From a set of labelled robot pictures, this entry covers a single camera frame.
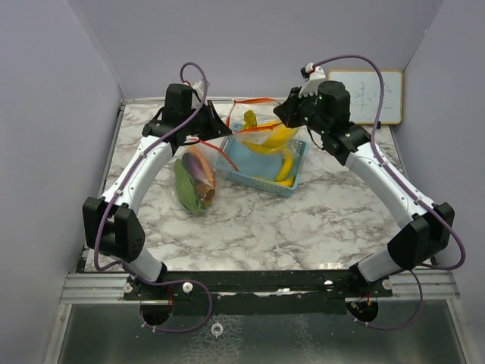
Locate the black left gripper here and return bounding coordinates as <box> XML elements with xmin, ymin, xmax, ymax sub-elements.
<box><xmin>182</xmin><ymin>100</ymin><xmax>230</xmax><ymax>142</ymax></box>

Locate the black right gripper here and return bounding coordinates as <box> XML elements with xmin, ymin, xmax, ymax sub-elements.
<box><xmin>275</xmin><ymin>86</ymin><xmax>329</xmax><ymax>136</ymax></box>

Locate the orange papaya slice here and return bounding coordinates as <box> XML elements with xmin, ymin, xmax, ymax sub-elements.
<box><xmin>189</xmin><ymin>146</ymin><xmax>216</xmax><ymax>188</ymax></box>

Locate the yellow banana bunch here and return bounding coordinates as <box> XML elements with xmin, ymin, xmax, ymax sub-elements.
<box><xmin>236</xmin><ymin>110</ymin><xmax>298</xmax><ymax>155</ymax></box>

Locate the dark purple eggplant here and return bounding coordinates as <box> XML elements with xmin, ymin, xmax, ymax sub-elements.
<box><xmin>182</xmin><ymin>152</ymin><xmax>209</xmax><ymax>183</ymax></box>

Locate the clear zip bag red zipper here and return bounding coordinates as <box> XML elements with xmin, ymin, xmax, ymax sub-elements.
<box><xmin>203</xmin><ymin>109</ymin><xmax>297</xmax><ymax>182</ymax></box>

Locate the clear zip bag orange zipper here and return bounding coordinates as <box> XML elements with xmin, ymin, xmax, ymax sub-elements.
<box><xmin>174</xmin><ymin>147</ymin><xmax>217</xmax><ymax>216</ymax></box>

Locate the green leaf vegetable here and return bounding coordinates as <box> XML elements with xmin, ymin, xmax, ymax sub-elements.
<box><xmin>174</xmin><ymin>159</ymin><xmax>205</xmax><ymax>215</ymax></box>

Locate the brown kiwi fruit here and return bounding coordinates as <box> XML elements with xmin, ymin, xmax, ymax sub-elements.
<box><xmin>196</xmin><ymin>184</ymin><xmax>216</xmax><ymax>209</ymax></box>

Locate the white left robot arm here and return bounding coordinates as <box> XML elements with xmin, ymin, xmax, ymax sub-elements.
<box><xmin>83</xmin><ymin>80</ymin><xmax>231</xmax><ymax>300</ymax></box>

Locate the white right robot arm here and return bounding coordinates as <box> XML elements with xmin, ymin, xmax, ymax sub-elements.
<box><xmin>274</xmin><ymin>80</ymin><xmax>455</xmax><ymax>297</ymax></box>

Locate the single yellow banana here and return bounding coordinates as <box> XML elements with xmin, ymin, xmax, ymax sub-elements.
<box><xmin>276</xmin><ymin>148</ymin><xmax>294</xmax><ymax>182</ymax></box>

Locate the light blue plastic basket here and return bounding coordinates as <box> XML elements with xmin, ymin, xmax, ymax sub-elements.
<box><xmin>214</xmin><ymin>136</ymin><xmax>309</xmax><ymax>198</ymax></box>

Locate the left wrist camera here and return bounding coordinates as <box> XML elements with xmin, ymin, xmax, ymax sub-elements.
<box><xmin>190</xmin><ymin>80</ymin><xmax>205</xmax><ymax>99</ymax></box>

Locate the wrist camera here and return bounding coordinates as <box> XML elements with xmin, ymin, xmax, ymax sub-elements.
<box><xmin>190</xmin><ymin>80</ymin><xmax>205</xmax><ymax>99</ymax></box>
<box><xmin>299</xmin><ymin>63</ymin><xmax>327</xmax><ymax>98</ymax></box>

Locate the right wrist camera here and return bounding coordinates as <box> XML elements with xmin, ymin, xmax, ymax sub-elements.
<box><xmin>299</xmin><ymin>63</ymin><xmax>327</xmax><ymax>98</ymax></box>

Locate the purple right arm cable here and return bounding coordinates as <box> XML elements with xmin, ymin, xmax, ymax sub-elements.
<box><xmin>312</xmin><ymin>55</ymin><xmax>467</xmax><ymax>331</ymax></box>

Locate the small whiteboard wooden frame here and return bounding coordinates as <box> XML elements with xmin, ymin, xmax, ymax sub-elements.
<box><xmin>328</xmin><ymin>69</ymin><xmax>403</xmax><ymax>125</ymax></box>

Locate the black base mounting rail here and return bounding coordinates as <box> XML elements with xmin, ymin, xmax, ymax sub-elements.
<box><xmin>124</xmin><ymin>270</ymin><xmax>393</xmax><ymax>316</ymax></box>

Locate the aluminium front frame rail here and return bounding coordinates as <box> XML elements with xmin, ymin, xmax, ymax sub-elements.
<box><xmin>60</xmin><ymin>269</ymin><xmax>461</xmax><ymax>304</ymax></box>

